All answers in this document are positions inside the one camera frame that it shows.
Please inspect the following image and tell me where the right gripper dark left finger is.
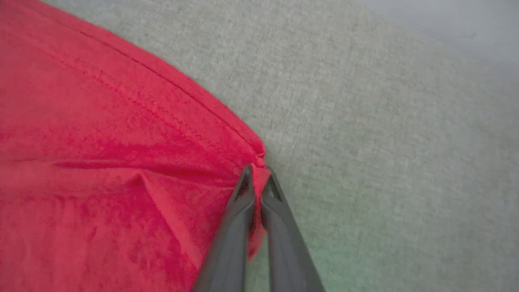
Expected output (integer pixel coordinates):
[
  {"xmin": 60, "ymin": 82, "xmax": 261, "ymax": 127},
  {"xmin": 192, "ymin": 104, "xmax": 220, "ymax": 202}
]
[{"xmin": 191, "ymin": 164, "xmax": 257, "ymax": 292}]

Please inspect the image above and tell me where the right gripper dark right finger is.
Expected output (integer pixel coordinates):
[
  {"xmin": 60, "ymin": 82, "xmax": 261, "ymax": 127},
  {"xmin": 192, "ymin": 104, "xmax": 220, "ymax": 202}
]
[{"xmin": 259, "ymin": 168, "xmax": 326, "ymax": 292}]

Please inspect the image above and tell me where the red and white garment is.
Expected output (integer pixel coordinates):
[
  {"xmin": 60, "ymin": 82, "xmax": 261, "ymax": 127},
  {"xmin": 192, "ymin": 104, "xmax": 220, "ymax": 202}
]
[{"xmin": 0, "ymin": 0, "xmax": 271, "ymax": 292}]

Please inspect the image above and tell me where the grey fabric sofa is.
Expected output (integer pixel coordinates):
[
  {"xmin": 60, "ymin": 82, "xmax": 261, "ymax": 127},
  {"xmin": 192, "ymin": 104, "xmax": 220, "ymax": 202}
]
[{"xmin": 41, "ymin": 0, "xmax": 519, "ymax": 292}]

